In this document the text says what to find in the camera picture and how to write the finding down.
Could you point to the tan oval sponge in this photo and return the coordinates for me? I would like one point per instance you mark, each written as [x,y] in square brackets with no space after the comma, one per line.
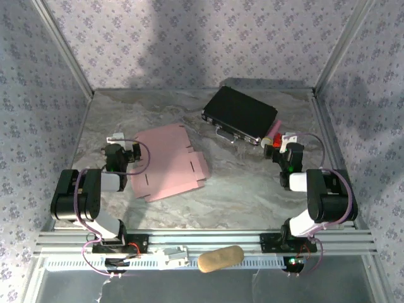
[221,259]

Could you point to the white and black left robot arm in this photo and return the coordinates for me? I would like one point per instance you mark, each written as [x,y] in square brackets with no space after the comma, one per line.
[91,195]

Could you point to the aluminium side rail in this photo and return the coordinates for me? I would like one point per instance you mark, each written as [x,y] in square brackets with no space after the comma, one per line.
[331,148]

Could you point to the small circuit board with LED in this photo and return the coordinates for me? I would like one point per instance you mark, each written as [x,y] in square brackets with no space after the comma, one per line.
[295,262]

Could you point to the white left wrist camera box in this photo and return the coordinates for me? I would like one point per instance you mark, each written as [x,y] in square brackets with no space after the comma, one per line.
[115,136]

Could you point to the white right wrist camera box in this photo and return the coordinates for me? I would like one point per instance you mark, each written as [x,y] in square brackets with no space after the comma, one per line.
[288,139]

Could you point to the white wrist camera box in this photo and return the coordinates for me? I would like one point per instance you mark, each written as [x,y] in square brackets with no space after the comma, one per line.
[288,139]
[115,136]

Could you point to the aluminium corner post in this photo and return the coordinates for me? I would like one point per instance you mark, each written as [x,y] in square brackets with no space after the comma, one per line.
[63,47]
[342,44]

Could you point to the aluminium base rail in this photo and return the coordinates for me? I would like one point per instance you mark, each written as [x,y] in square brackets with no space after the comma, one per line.
[205,241]

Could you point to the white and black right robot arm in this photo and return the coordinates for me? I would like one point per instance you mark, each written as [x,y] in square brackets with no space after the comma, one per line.
[328,195]

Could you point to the black briefcase with chrome trim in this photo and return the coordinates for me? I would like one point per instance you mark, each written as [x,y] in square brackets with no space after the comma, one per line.
[240,115]

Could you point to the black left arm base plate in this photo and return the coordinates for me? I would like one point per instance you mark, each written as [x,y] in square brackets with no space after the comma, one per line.
[139,244]

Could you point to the pink paper box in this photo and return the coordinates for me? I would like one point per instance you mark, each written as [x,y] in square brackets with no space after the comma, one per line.
[167,164]

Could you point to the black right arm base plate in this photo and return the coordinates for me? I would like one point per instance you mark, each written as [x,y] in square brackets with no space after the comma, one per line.
[271,243]

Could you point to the white plastic connector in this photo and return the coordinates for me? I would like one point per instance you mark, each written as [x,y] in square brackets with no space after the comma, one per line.
[172,257]

